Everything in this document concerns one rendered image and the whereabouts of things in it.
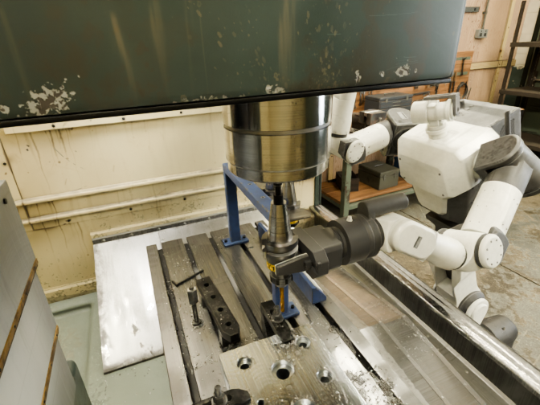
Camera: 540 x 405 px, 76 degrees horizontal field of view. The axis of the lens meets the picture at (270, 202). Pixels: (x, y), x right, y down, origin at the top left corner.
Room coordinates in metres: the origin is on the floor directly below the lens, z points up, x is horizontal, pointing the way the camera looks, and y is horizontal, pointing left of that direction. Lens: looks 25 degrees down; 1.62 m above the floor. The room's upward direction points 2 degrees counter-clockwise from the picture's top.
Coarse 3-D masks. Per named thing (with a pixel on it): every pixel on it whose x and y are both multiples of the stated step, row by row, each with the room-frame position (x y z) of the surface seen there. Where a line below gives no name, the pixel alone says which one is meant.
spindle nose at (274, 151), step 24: (312, 96) 0.45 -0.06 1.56; (240, 120) 0.46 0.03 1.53; (264, 120) 0.44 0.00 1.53; (288, 120) 0.44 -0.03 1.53; (312, 120) 0.45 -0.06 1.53; (240, 144) 0.46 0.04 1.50; (264, 144) 0.44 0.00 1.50; (288, 144) 0.44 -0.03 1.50; (312, 144) 0.45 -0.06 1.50; (240, 168) 0.46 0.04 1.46; (264, 168) 0.44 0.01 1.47; (288, 168) 0.44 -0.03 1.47; (312, 168) 0.45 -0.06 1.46
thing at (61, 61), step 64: (0, 0) 0.30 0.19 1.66; (64, 0) 0.32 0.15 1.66; (128, 0) 0.33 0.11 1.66; (192, 0) 0.35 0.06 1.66; (256, 0) 0.38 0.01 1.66; (320, 0) 0.40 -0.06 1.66; (384, 0) 0.43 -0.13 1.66; (448, 0) 0.46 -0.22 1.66; (0, 64) 0.30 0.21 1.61; (64, 64) 0.31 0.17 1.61; (128, 64) 0.33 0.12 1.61; (192, 64) 0.35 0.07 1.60; (256, 64) 0.37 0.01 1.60; (320, 64) 0.40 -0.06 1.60; (384, 64) 0.43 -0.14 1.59; (448, 64) 0.47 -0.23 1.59; (0, 128) 0.29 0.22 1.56
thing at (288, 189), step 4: (284, 184) 0.84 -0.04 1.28; (288, 184) 0.83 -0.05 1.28; (292, 184) 0.84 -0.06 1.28; (284, 188) 0.84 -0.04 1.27; (288, 188) 0.83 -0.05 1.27; (292, 188) 0.84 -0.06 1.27; (284, 192) 0.83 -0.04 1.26; (288, 192) 0.83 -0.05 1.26; (292, 192) 0.83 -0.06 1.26; (284, 196) 0.83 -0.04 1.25; (288, 196) 0.83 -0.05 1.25; (292, 196) 0.83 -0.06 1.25; (296, 196) 0.85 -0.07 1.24; (288, 200) 0.83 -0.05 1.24; (292, 200) 0.83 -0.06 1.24; (296, 200) 0.84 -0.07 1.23; (288, 204) 0.83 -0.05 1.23; (292, 204) 0.83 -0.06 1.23
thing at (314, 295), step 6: (258, 228) 1.22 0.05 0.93; (264, 228) 1.18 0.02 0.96; (294, 276) 0.92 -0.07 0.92; (300, 276) 0.88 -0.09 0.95; (306, 276) 0.87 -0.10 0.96; (300, 282) 0.88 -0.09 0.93; (306, 282) 0.84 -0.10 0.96; (300, 288) 0.88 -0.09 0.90; (306, 288) 0.84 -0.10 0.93; (312, 288) 0.81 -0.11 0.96; (318, 288) 0.84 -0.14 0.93; (306, 294) 0.84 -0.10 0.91; (312, 294) 0.81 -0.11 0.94; (318, 294) 0.82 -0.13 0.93; (324, 294) 0.83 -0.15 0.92; (312, 300) 0.81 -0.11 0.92; (318, 300) 0.82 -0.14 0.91; (324, 300) 0.83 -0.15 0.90
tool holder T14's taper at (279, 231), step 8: (272, 200) 0.52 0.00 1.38; (272, 208) 0.51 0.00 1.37; (280, 208) 0.50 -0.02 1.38; (272, 216) 0.51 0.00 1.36; (280, 216) 0.50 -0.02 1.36; (288, 216) 0.51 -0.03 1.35; (272, 224) 0.50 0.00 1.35; (280, 224) 0.50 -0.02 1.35; (288, 224) 0.51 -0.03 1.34; (272, 232) 0.50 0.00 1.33; (280, 232) 0.50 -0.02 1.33; (288, 232) 0.50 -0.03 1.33; (272, 240) 0.50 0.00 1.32; (280, 240) 0.50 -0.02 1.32; (288, 240) 0.50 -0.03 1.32
